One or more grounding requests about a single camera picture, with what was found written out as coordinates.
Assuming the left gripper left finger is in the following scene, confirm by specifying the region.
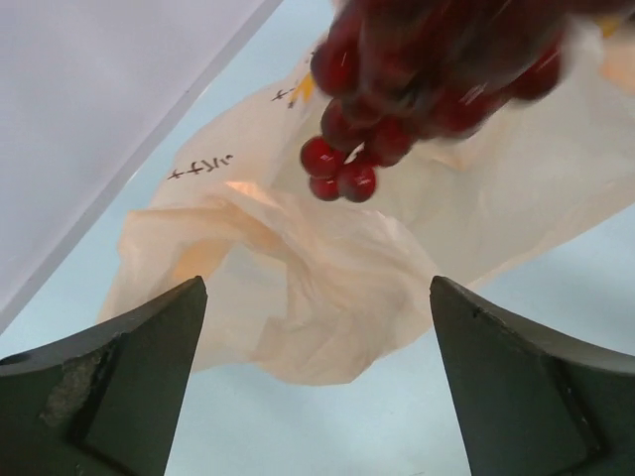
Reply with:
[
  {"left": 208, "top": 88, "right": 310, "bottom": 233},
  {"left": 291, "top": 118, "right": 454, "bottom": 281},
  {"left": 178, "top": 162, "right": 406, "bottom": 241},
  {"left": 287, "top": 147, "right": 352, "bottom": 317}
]
[{"left": 1, "top": 277, "right": 207, "bottom": 475}]

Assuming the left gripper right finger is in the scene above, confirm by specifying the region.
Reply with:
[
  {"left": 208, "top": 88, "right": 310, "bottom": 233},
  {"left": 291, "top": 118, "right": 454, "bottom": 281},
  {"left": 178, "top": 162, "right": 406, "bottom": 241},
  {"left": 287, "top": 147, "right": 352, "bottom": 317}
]
[{"left": 430, "top": 277, "right": 634, "bottom": 476}]

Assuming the translucent peach plastic bag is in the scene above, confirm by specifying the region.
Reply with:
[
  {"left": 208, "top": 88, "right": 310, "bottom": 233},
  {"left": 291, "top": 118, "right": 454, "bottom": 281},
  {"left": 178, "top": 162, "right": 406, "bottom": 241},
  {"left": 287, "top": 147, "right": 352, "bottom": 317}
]
[{"left": 99, "top": 24, "right": 634, "bottom": 386}]

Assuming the dark red fake grape bunch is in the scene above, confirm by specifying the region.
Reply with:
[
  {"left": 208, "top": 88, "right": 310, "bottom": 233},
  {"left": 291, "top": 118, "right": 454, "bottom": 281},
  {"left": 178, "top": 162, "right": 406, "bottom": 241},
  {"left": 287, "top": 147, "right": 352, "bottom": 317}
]
[{"left": 300, "top": 0, "right": 572, "bottom": 203}]

